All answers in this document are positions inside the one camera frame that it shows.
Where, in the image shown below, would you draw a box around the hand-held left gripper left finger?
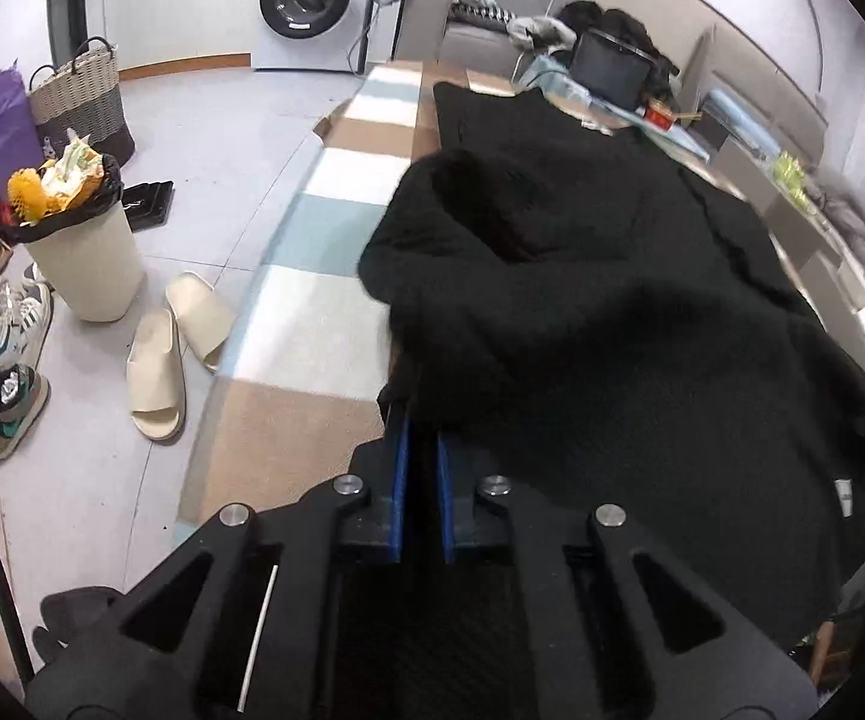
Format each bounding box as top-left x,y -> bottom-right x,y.
23,390 -> 412,720

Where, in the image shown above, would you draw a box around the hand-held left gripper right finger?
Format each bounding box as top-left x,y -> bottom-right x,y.
436,431 -> 818,720

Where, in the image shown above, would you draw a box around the black knit sweater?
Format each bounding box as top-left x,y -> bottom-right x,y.
357,81 -> 865,652

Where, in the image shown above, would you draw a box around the checked blanket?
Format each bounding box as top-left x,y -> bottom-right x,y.
173,60 -> 750,550

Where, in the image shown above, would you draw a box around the beige slipper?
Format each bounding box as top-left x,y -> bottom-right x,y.
126,307 -> 188,442
166,272 -> 237,374

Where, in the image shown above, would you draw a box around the black tray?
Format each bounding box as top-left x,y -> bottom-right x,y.
121,180 -> 176,232

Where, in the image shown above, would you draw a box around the beige trash bin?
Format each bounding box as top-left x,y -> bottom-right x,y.
0,127 -> 146,323

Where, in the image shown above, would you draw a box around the white green sneaker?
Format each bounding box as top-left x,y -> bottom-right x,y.
0,279 -> 55,430
0,364 -> 52,463

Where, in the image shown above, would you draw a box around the beige sofa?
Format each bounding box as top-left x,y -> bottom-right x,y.
394,0 -> 865,350

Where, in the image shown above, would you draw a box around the green packets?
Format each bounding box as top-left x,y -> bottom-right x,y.
773,150 -> 810,197

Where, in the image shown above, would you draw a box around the white grey garment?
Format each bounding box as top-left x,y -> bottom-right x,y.
505,15 -> 577,55

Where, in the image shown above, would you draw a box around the houndstooth pillow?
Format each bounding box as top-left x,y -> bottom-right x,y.
447,1 -> 520,29

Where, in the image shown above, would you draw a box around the grey padded coat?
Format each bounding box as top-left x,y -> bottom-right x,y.
807,171 -> 865,265

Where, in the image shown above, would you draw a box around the woven laundry basket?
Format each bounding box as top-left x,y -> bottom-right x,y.
27,37 -> 137,167

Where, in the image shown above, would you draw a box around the black jacket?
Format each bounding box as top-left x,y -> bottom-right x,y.
556,1 -> 683,102

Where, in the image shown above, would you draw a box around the white cabinets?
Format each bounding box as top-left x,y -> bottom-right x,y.
98,0 -> 262,80

